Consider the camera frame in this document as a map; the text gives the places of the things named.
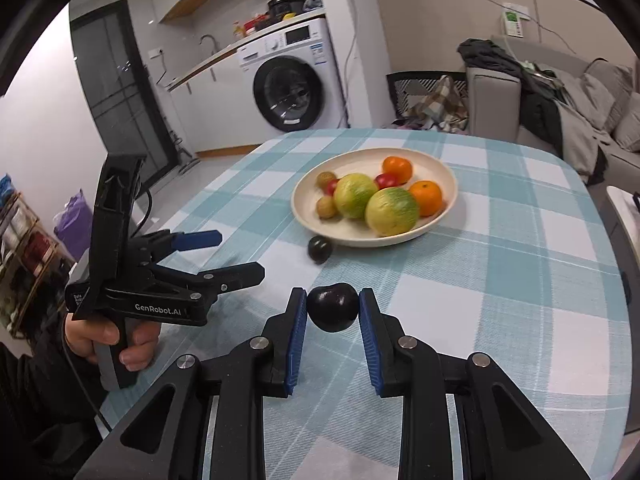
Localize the green yellow lemon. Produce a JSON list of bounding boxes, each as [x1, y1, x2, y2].
[[333, 173, 379, 220], [365, 187, 420, 237]]

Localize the white side table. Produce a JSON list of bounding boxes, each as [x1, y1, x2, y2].
[[606, 185, 640, 266]]

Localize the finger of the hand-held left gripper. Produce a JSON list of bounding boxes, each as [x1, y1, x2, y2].
[[135, 230, 223, 261], [150, 261, 266, 306]]

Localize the small orange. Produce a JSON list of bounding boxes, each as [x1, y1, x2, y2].
[[382, 156, 414, 185]]

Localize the grey cushion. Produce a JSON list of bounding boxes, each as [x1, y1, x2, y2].
[[612, 91, 640, 153], [582, 59, 633, 131]]

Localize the wooden storage rack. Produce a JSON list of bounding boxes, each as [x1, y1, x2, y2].
[[0, 175, 76, 336]]

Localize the dark glass door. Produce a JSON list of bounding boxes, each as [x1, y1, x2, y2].
[[70, 1, 183, 193]]

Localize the person's left hand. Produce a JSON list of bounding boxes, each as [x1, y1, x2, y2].
[[64, 321, 162, 372]]

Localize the grey blanket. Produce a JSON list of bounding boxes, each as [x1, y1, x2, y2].
[[557, 100, 608, 182]]

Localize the white green wall device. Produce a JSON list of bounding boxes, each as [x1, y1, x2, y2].
[[500, 4, 531, 40]]

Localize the purple bag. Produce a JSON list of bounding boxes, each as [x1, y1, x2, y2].
[[54, 190, 93, 258]]

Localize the floor mop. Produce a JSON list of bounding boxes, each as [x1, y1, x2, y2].
[[170, 132, 201, 168]]

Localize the teal checked tablecloth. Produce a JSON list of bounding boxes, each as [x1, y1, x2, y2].
[[97, 127, 636, 480]]

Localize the dark clothes pile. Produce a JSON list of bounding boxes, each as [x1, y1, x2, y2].
[[457, 38, 563, 158]]

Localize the grey sofa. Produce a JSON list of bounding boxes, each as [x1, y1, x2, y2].
[[465, 35, 640, 186]]

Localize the plaid cloth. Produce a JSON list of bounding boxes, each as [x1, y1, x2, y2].
[[405, 76, 470, 133]]

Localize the cream round plate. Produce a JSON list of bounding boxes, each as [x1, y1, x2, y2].
[[291, 147, 459, 248]]

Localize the black rice cooker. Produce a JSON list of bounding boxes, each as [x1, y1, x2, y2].
[[267, 0, 306, 17]]

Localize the large orange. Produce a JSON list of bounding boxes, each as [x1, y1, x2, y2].
[[409, 180, 445, 217]]

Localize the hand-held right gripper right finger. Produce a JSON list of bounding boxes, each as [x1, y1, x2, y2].
[[357, 287, 593, 480]]

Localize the dark purple plum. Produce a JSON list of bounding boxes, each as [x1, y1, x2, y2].
[[307, 236, 332, 264], [306, 283, 360, 333]]

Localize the black laundry basket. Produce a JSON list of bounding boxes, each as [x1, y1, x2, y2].
[[386, 71, 468, 121]]

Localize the kitchen counter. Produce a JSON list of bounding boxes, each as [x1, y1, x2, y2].
[[167, 7, 326, 93]]

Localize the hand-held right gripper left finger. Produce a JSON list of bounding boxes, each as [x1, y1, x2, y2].
[[74, 287, 308, 480]]

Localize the person's left forearm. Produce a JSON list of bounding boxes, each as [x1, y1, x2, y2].
[[0, 342, 103, 480]]

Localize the white washing machine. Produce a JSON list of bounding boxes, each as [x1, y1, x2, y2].
[[236, 17, 348, 133]]

